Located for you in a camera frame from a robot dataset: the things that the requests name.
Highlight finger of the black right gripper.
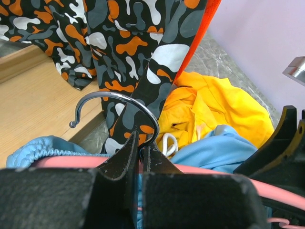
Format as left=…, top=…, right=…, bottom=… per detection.
left=251, top=119, right=305, bottom=188
left=234, top=105, right=297, bottom=174

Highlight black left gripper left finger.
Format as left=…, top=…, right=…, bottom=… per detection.
left=0, top=132, right=139, bottom=229

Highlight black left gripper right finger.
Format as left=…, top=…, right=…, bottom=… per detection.
left=142, top=135, right=268, bottom=229

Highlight light blue shorts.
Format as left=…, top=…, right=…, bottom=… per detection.
left=6, top=125, right=259, bottom=229

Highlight yellow shorts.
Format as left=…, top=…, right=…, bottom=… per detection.
left=156, top=72, right=274, bottom=149

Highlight patterned shorts on hanger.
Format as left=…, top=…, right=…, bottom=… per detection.
left=0, top=0, right=208, bottom=155

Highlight orange shorts on hanger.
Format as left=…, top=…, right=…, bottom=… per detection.
left=173, top=0, right=221, bottom=83

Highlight wooden clothes rack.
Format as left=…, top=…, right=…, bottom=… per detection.
left=0, top=45, right=103, bottom=167

